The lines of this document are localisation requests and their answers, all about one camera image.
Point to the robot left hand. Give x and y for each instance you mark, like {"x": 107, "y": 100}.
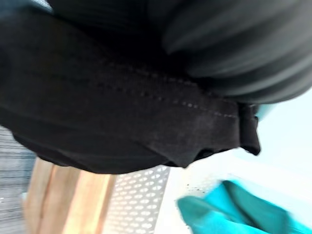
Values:
{"x": 239, "y": 44}

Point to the white perforated laundry basket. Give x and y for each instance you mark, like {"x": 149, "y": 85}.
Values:
{"x": 139, "y": 200}

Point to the grey woven rug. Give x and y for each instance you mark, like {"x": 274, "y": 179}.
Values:
{"x": 12, "y": 182}

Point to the black garment with stitched hem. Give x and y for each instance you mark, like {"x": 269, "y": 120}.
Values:
{"x": 97, "y": 109}

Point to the teal cloth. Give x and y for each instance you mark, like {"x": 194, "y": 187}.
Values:
{"x": 219, "y": 214}

